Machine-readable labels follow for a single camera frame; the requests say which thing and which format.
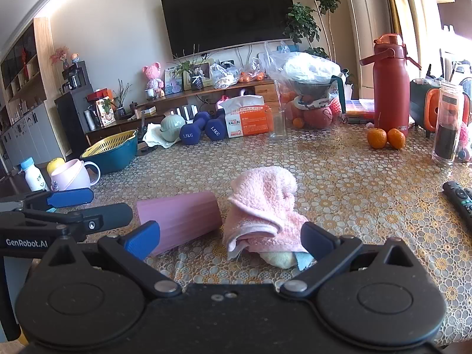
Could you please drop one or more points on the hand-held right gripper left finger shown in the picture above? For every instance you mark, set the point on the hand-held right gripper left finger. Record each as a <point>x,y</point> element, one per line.
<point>142,239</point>

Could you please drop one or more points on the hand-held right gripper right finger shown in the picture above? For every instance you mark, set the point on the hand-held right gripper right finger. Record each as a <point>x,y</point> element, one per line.
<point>315,239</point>

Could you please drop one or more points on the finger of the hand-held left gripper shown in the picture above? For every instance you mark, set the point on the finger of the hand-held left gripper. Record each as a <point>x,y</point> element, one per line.
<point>107,215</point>
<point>70,197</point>

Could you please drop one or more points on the light blue cloth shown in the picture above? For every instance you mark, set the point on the light blue cloth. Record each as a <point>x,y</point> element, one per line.
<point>304,261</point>

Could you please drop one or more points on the pink ribbed cup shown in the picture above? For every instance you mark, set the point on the pink ribbed cup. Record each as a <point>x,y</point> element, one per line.
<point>184,217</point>

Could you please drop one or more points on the pink fluffy towel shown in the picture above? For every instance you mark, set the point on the pink fluffy towel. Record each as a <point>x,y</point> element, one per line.
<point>261,199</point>

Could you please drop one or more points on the pink mug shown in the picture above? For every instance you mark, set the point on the pink mug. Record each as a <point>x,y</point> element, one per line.
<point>72,177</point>

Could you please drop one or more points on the pale yellow cloth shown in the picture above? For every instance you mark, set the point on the pale yellow cloth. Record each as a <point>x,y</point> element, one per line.
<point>280,260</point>

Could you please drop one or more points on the white bottle blue cap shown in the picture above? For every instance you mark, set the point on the white bottle blue cap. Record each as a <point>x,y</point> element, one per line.
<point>33,179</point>

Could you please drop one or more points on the teal basin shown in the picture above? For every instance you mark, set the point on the teal basin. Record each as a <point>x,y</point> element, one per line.
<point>114,160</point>

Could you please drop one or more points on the yellow colander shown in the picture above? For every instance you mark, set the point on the yellow colander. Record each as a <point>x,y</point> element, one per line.
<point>107,142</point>

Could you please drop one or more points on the black cabinet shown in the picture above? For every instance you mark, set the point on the black cabinet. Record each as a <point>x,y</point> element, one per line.
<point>72,125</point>

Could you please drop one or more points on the white cloth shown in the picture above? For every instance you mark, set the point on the white cloth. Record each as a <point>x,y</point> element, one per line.
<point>153,138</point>

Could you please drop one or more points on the colourful printed box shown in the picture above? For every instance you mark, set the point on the colourful printed box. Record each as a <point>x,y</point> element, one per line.
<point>104,112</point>

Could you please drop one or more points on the vase with dry twigs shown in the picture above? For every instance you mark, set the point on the vase with dry twigs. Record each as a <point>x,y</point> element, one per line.
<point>121,110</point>

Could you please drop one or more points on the pale green bowl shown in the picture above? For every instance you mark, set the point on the pale green bowl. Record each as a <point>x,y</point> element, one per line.
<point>172,128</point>

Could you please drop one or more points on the blue dumbbell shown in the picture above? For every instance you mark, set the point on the blue dumbbell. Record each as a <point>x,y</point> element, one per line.
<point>215,129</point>
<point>190,134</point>

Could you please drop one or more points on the small orange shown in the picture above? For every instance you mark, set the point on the small orange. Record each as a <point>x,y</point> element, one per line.
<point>298,123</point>

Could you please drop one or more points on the orange with stem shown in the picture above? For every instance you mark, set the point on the orange with stem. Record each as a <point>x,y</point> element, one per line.
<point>377,138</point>

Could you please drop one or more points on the black coffee machine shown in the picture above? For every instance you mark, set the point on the black coffee machine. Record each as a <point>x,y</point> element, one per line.
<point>73,77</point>

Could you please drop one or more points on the clear drinking glass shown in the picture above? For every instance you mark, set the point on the clear drinking glass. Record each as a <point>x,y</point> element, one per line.
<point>277,125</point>

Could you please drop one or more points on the red ball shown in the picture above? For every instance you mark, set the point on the red ball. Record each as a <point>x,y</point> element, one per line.
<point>318,117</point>

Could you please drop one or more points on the white router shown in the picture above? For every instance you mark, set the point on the white router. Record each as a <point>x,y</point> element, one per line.
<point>184,112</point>

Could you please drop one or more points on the wooden television cabinet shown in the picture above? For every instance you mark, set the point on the wooden television cabinet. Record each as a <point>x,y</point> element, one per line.
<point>177,99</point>

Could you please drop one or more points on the orange tissue box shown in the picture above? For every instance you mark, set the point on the orange tissue box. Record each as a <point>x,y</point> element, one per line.
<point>250,120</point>

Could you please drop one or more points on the clear plastic organiser box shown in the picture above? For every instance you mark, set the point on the clear plastic organiser box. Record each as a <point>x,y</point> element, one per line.
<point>359,110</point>

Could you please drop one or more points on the pink flower vase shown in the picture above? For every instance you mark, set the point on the pink flower vase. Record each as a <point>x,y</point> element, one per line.
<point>61,55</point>

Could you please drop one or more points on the pink bear toy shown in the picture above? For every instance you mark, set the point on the pink bear toy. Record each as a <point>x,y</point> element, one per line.
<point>153,79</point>

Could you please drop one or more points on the black remote control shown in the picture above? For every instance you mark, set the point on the black remote control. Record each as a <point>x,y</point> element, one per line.
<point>459,199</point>

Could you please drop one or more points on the picture card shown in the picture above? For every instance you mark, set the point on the picture card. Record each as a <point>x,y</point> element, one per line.
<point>173,81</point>

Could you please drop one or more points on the grey bowl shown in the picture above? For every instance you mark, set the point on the grey bowl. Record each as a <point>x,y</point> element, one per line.
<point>313,88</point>

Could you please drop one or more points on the small potted plant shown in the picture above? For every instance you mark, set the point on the small potted plant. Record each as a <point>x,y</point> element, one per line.
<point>195,79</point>

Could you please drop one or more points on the clear glass tea bottle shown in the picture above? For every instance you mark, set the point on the clear glass tea bottle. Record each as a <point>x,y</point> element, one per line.
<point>448,136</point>

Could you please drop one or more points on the red thermos bottle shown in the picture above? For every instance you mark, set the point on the red thermos bottle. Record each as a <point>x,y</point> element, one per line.
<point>391,88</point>

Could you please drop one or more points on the bag of oranges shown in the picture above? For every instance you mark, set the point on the bag of oranges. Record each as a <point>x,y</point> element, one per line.
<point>250,75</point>

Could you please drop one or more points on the clear plastic bag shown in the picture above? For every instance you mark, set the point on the clear plastic bag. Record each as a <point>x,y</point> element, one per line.
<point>280,66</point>

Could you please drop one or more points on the white plastic bag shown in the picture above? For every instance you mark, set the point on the white plastic bag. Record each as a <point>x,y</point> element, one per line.
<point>223,77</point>

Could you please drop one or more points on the pink fluffy toy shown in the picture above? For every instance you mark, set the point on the pink fluffy toy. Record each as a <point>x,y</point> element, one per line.
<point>465,136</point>

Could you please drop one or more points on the tall green houseplant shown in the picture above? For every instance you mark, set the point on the tall green houseplant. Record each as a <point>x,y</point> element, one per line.
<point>302,25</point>

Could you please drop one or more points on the yellow curtain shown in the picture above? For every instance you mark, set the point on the yellow curtain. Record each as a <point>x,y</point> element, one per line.
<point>396,14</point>

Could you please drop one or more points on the wooden wall shelf unit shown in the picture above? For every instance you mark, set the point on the wooden wall shelf unit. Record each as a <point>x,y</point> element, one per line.
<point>25,81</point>

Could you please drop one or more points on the photo frame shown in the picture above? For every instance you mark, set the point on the photo frame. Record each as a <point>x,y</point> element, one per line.
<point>204,73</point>

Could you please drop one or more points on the black wall television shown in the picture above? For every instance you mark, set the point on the black wall television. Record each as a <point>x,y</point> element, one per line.
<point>225,11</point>

